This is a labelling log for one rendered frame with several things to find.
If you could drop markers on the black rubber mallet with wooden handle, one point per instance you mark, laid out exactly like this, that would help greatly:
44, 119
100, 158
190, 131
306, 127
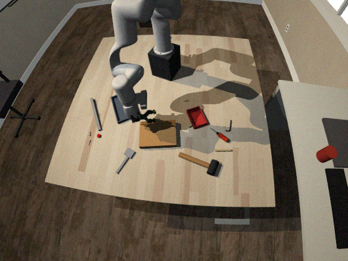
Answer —
212, 166

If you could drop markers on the tan wooden board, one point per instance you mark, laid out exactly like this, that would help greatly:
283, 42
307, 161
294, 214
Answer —
157, 136

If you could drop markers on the red rectangular tray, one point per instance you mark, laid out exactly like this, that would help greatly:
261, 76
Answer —
196, 117

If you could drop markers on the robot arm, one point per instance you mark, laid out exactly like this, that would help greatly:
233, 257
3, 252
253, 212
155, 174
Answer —
125, 14

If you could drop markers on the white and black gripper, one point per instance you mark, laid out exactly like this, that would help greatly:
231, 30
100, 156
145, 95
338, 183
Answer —
132, 110

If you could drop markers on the red-handled screwdriver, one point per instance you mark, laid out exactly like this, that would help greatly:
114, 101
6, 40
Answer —
221, 136

